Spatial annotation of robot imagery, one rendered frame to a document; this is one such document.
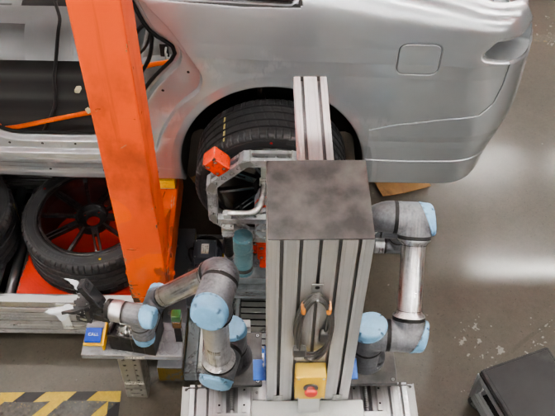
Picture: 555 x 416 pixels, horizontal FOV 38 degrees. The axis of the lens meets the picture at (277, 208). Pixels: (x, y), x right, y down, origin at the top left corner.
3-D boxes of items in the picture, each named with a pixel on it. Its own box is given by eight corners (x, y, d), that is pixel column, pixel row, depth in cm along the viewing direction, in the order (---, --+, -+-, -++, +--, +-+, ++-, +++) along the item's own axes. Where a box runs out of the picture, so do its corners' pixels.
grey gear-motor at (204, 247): (229, 258, 421) (226, 216, 394) (224, 328, 394) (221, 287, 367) (194, 257, 421) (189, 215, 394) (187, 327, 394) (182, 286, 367)
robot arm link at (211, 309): (242, 361, 288) (238, 273, 246) (231, 399, 279) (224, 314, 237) (210, 354, 290) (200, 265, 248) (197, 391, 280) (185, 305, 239)
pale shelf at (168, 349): (186, 326, 355) (185, 322, 353) (182, 360, 344) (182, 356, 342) (87, 324, 355) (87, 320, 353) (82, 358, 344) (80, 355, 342)
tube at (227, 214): (268, 183, 335) (268, 166, 327) (267, 219, 323) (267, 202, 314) (225, 182, 335) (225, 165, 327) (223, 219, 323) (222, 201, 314)
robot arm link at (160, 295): (228, 237, 252) (141, 281, 285) (217, 265, 245) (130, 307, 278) (254, 257, 257) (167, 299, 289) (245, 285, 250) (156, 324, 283)
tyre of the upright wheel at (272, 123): (274, 215, 401) (375, 149, 364) (274, 254, 386) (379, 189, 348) (168, 152, 366) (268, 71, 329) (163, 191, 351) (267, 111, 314)
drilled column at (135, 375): (150, 378, 385) (140, 332, 353) (149, 397, 379) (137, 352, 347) (130, 377, 385) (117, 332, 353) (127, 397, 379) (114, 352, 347)
